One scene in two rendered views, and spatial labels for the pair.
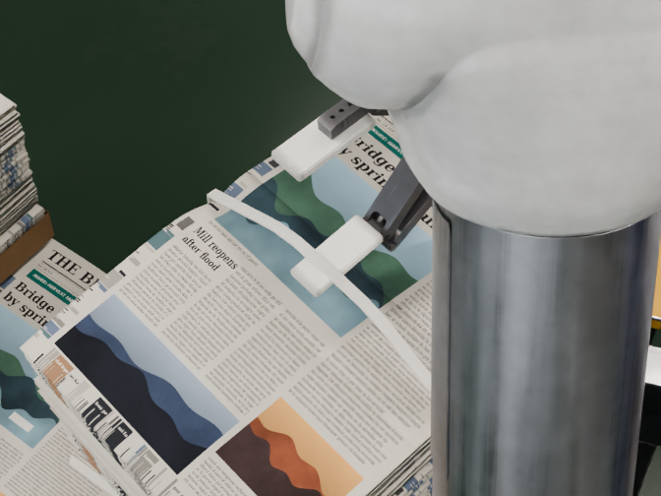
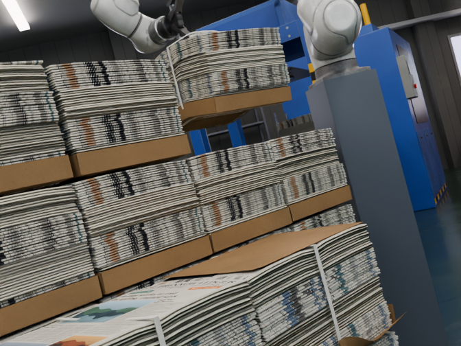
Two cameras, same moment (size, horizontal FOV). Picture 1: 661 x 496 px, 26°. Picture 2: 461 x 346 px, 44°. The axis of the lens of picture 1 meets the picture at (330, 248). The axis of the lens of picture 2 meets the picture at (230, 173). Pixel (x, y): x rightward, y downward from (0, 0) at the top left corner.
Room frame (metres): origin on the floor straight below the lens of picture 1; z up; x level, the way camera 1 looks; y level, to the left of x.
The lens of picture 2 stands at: (0.42, 1.80, 0.76)
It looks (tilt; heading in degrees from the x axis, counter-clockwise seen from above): 0 degrees down; 278
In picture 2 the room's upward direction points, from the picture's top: 15 degrees counter-clockwise
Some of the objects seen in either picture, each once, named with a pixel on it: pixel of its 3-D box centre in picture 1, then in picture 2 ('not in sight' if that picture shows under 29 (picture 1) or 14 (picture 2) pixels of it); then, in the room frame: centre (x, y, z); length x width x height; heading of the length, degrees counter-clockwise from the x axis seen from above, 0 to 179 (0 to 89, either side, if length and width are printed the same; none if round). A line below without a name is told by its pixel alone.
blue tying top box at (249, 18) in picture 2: not in sight; (252, 33); (0.54, -2.01, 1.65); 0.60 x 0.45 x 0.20; 162
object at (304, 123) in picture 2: not in sight; (306, 134); (0.36, -2.55, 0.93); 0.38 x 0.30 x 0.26; 72
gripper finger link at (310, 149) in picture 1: (324, 139); not in sight; (0.64, 0.00, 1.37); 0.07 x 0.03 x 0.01; 131
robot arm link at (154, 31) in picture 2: not in sight; (163, 29); (0.78, -0.15, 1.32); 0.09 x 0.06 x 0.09; 41
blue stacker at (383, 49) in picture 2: not in sight; (365, 115); (-0.34, -4.58, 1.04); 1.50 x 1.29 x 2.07; 72
